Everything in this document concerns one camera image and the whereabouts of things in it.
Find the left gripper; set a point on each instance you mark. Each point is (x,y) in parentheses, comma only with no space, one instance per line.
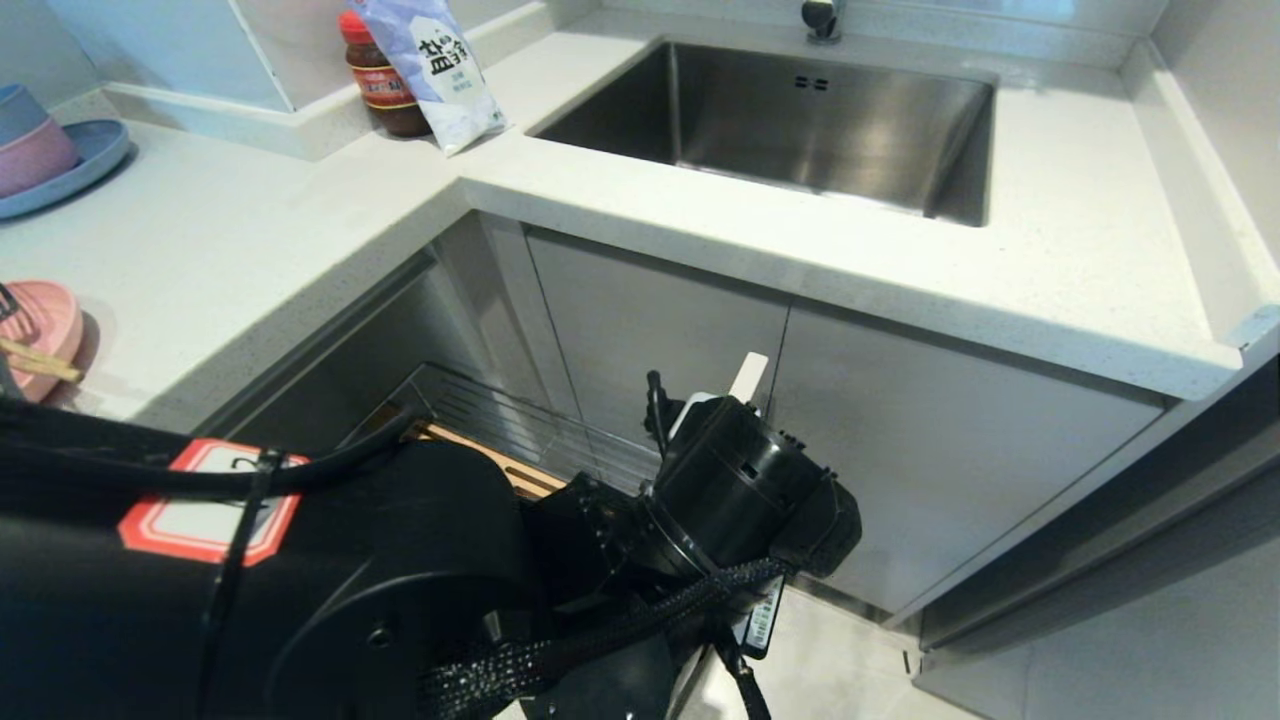
(730,480)

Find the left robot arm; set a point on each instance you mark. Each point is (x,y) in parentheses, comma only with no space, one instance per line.
(400,590)

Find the grey cabinet door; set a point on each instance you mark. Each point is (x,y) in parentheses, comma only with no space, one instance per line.
(960,470)
(1130,600)
(650,350)

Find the wooden tray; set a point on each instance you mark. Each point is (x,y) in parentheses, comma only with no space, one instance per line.
(520,475)

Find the stainless steel sink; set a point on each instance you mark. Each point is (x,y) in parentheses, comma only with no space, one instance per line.
(790,120)

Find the white salt bag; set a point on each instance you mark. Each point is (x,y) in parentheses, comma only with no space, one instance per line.
(440,65)

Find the brown sauce jar red lid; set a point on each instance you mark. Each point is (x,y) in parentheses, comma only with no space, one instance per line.
(380,85)

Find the blue plate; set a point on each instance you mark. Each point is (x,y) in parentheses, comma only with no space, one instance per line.
(85,160)

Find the pink bowl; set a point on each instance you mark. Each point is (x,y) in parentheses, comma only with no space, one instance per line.
(35,160)
(50,325)

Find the wooden chopsticks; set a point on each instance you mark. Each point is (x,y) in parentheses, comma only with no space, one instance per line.
(40,364)

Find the black utensil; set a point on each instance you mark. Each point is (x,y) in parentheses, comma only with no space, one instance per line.
(8,303)

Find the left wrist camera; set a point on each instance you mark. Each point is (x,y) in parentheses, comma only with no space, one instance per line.
(692,408)

